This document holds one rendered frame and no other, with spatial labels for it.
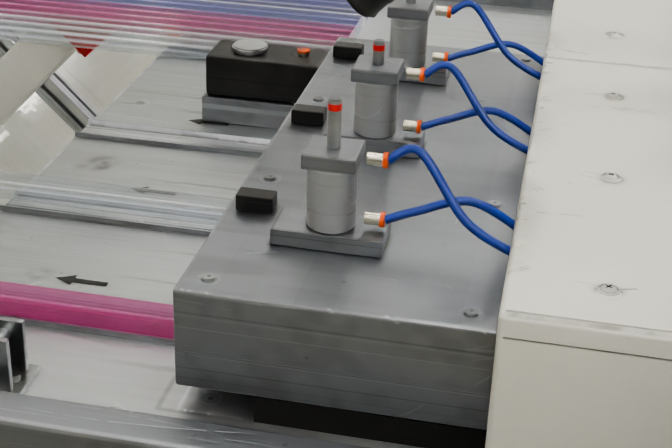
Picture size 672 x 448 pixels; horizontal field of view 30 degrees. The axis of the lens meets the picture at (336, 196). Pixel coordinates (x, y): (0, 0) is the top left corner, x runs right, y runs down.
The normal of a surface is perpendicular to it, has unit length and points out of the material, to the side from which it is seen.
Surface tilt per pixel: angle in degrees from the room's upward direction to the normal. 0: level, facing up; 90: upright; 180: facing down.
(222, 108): 90
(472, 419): 90
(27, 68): 90
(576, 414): 90
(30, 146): 0
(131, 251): 44
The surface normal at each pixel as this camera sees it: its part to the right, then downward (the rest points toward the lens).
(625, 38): 0.04, -0.90
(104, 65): 0.70, -0.57
